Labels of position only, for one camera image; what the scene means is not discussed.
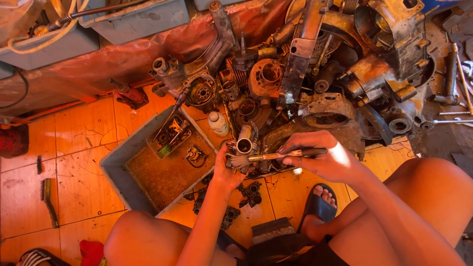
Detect long metal rod tool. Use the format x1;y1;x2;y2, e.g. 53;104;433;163
452;42;473;116

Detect striped black sandal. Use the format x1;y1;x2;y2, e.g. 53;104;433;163
16;248;71;266

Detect red round container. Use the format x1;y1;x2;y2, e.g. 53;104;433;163
0;123;30;159

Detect thin black cable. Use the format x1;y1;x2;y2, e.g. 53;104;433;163
0;66;30;110

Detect cream hose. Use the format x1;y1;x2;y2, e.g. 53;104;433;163
7;0;90;55

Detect black-handled screwdriver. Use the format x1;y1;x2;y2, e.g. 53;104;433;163
153;88;191;142

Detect person's right leg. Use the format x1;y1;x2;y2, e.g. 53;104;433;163
301;157;473;266

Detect white plastic bottle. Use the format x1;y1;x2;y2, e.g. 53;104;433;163
207;111;230;138

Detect metal socket wrench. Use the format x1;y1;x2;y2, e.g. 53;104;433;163
419;117;473;131

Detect wooden-handled wire brush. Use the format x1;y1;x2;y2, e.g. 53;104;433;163
39;178;60;229

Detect person's right foot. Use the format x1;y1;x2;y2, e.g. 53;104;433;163
300;185;337;242

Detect grey wooden block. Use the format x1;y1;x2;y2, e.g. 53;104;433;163
251;217;296;245

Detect grey-blue plastic bin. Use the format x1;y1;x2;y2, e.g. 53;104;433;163
0;23;101;71
79;0;191;46

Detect red cloth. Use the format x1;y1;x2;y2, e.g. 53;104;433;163
79;240;107;266

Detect small tray of carburetor parts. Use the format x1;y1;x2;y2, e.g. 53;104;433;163
146;113;193;160

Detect person's left hand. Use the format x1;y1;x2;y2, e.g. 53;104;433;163
212;145;247;191

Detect person's right hand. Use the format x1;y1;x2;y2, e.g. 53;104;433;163
277;130;358;184

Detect black carburetor body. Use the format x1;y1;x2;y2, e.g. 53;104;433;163
192;188;208;215
236;181;263;208
220;206;242;231

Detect person's left leg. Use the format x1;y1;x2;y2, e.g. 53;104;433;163
103;210;237;266

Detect red power tool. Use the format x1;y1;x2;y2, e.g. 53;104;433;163
109;78;150;111

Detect black hose with metal fitting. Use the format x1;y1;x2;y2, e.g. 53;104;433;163
34;0;148;37

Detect black shorts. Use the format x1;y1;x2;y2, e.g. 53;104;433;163
236;233;350;266

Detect grimy metal carburetor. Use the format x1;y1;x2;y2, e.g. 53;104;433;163
226;124;262;175

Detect heap of greasy engine parts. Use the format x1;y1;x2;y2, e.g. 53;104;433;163
149;0;437;180

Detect person's leg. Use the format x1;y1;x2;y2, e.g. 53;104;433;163
301;157;473;266
103;210;237;266

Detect dark-handled paint brush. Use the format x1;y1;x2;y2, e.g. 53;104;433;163
226;147;329;170

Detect grey plastic wash tray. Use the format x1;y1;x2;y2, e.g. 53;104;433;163
99;105;219;218

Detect black carburetor cover part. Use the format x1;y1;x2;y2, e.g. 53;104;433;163
184;144;208;169

